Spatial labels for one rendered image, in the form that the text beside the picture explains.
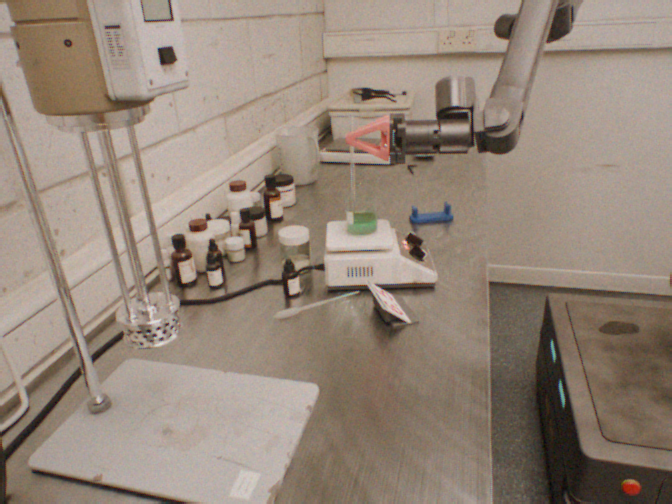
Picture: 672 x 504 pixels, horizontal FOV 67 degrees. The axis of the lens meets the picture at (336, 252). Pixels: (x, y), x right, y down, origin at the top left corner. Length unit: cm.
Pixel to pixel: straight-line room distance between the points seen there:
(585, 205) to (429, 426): 187
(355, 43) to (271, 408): 179
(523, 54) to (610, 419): 81
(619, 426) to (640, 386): 17
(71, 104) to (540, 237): 219
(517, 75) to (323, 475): 66
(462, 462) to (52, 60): 55
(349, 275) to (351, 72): 152
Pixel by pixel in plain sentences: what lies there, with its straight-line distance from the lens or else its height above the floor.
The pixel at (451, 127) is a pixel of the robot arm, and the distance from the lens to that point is 86.
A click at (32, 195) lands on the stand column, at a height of 105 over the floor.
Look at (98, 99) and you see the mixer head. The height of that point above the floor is 115.
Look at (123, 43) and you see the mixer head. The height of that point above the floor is 119.
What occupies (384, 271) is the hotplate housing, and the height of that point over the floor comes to 79.
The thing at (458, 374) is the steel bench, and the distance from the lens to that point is 73.
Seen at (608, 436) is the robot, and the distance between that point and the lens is 128.
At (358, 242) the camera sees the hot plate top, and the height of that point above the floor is 84.
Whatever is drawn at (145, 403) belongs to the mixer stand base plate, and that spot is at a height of 76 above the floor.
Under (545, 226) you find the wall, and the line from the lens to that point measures 244.
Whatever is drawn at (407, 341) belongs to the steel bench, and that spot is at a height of 75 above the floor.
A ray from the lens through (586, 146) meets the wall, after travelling 235.
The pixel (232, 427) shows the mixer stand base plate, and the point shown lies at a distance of 66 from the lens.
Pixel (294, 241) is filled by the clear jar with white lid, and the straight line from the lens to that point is 95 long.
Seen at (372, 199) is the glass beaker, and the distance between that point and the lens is 89.
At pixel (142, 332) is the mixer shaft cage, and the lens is 58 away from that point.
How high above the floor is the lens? 121
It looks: 26 degrees down
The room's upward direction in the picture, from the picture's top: 3 degrees counter-clockwise
